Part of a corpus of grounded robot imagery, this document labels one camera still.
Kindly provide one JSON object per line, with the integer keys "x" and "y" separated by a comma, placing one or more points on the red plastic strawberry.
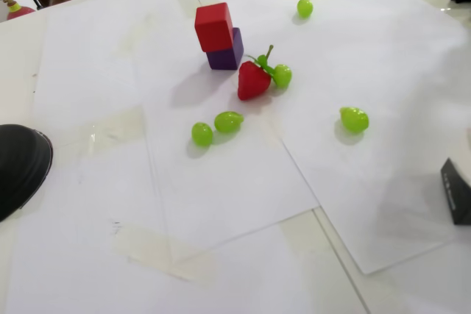
{"x": 252, "y": 80}

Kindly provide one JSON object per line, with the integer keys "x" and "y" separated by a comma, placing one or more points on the green plastic grape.
{"x": 283, "y": 75}
{"x": 304, "y": 7}
{"x": 354, "y": 120}
{"x": 228, "y": 122}
{"x": 201, "y": 134}

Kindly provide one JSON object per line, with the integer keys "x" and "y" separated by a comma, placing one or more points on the white and black cardboard box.
{"x": 458, "y": 196}

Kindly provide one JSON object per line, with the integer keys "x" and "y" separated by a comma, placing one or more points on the white paper sheet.
{"x": 349, "y": 53}
{"x": 221, "y": 189}

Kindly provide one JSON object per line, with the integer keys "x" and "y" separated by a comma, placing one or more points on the purple wooden cube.
{"x": 226, "y": 59}

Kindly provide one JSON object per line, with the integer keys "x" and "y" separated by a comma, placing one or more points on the red wooden cube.
{"x": 213, "y": 27}

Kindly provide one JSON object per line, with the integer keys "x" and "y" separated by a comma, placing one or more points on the black round base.
{"x": 20, "y": 170}

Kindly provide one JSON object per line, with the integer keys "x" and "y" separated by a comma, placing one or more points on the red fire extinguisher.
{"x": 18, "y": 12}

